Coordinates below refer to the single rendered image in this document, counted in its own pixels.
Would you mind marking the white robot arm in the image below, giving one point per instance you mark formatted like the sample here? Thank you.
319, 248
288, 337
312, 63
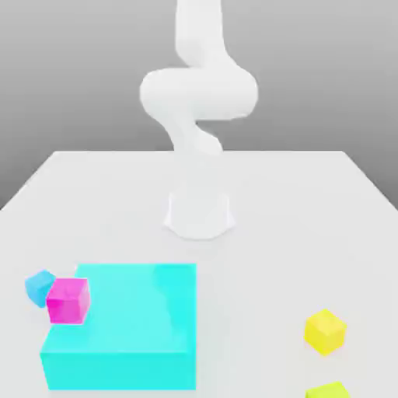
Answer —
199, 93

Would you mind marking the small magenta cube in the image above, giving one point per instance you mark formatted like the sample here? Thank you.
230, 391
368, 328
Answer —
67, 301

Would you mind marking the small yellow cube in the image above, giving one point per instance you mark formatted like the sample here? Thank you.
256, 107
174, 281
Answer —
325, 332

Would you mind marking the small blue cube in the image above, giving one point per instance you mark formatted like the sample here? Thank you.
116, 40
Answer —
37, 287

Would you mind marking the small lime cube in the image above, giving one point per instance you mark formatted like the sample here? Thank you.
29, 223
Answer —
326, 391

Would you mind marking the large cyan box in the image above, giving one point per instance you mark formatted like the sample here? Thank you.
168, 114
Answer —
130, 326

